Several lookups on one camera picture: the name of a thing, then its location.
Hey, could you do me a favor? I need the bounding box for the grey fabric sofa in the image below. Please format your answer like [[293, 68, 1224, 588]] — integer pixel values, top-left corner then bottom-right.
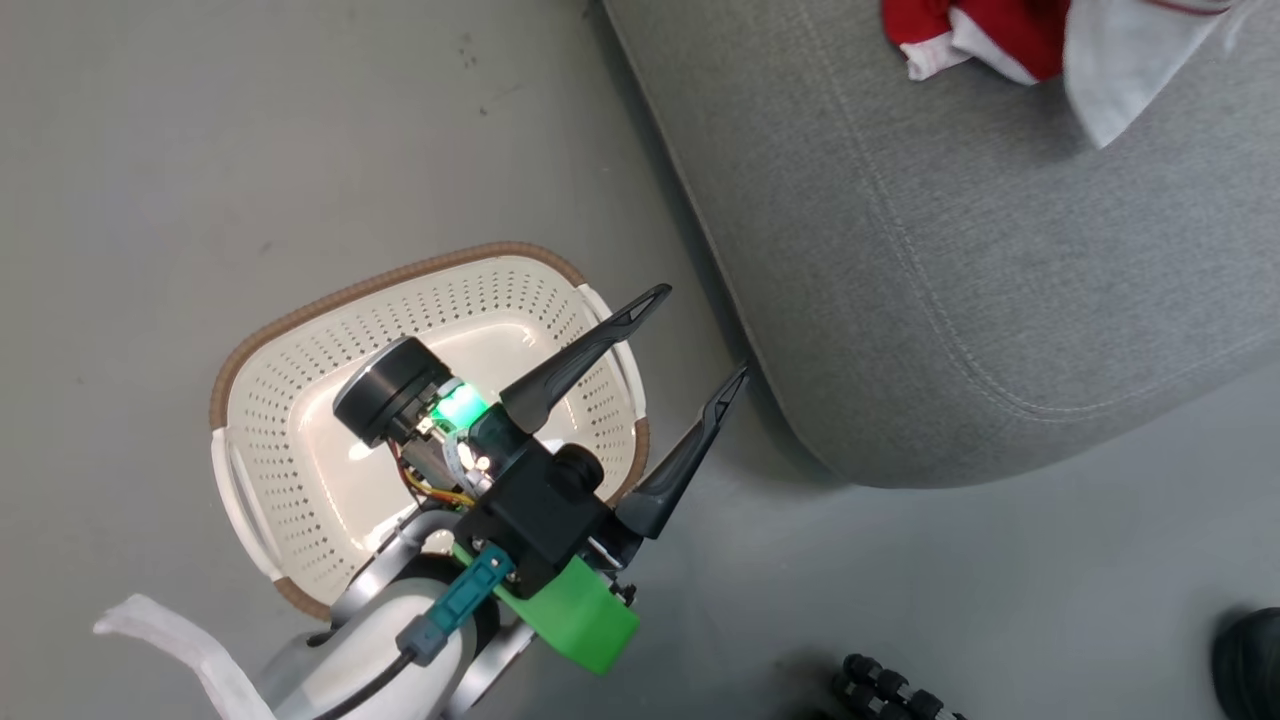
[[598, 0, 1280, 491]]

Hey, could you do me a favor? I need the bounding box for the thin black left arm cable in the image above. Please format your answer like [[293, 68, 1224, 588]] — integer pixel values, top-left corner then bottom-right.
[[308, 645, 423, 720]]

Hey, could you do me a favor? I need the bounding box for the red and white garment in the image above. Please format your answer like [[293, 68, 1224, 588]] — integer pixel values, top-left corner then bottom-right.
[[880, 0, 1263, 151]]

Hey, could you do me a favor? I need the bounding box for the cream perforated laundry basket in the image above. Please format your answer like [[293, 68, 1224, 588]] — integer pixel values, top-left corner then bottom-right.
[[209, 240, 652, 623]]

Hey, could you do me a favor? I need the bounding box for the black ribbed flexible leg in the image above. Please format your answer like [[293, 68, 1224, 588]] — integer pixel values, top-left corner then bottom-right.
[[828, 652, 967, 720]]

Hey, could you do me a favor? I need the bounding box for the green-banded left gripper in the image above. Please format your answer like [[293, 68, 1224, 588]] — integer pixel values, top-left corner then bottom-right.
[[333, 284, 751, 676]]

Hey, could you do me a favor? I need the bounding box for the white cloth strip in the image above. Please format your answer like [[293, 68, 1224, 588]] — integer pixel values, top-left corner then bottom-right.
[[92, 592, 278, 720]]

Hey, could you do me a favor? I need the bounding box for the teal left camera cable plug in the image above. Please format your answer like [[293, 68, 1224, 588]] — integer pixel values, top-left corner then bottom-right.
[[396, 545, 517, 669]]

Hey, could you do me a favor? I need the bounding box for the black rounded object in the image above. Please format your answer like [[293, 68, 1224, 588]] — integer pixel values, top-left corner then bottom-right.
[[1211, 607, 1280, 720]]

